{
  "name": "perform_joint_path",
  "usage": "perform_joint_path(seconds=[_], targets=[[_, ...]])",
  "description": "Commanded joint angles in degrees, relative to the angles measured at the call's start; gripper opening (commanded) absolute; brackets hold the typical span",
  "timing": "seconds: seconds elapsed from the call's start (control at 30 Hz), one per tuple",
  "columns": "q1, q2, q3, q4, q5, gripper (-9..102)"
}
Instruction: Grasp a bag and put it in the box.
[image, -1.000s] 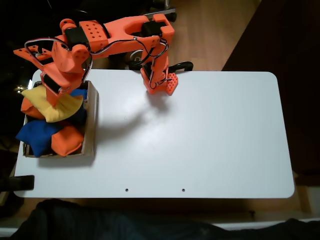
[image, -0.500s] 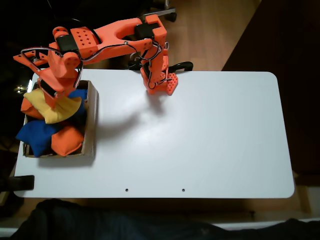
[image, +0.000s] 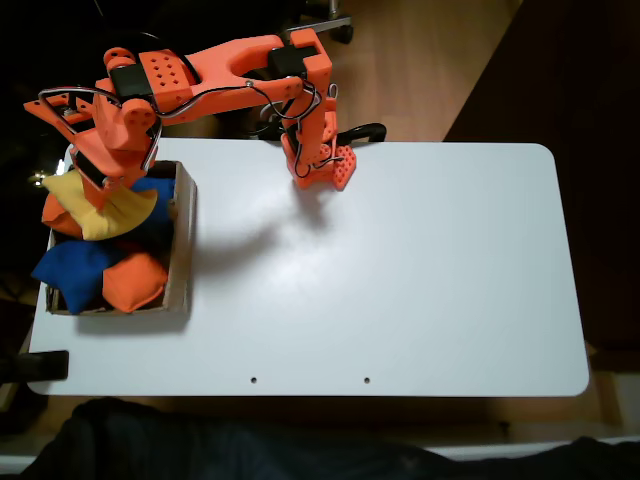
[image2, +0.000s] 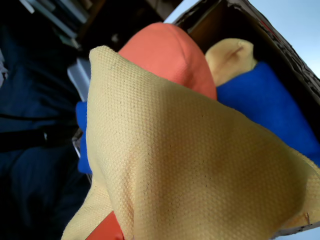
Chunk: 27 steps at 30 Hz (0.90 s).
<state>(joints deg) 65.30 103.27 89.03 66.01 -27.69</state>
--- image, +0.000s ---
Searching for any large yellow bean bag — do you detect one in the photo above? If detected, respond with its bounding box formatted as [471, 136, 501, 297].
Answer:
[41, 169, 160, 242]

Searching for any orange bean bag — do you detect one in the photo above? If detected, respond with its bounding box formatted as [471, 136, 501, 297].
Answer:
[101, 250, 170, 314]
[41, 192, 84, 239]

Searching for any blue bean bag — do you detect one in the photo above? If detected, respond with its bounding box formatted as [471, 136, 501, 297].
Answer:
[30, 240, 127, 316]
[127, 175, 177, 241]

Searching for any cardboard box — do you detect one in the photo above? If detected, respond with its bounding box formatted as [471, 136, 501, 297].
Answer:
[45, 159, 199, 317]

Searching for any black table clamp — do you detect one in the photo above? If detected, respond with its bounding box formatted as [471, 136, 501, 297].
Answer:
[0, 349, 70, 385]

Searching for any office chair base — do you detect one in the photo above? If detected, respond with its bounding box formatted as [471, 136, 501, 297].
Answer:
[279, 0, 355, 44]

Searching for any person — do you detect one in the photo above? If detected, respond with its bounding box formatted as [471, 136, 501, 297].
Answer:
[19, 397, 640, 480]

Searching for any white servo wire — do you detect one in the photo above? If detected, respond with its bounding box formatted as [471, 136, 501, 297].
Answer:
[142, 79, 254, 171]

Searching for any black camera cable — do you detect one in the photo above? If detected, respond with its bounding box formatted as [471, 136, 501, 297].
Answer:
[37, 30, 201, 136]

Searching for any orange camera mount with board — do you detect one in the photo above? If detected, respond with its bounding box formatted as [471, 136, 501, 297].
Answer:
[23, 88, 109, 139]

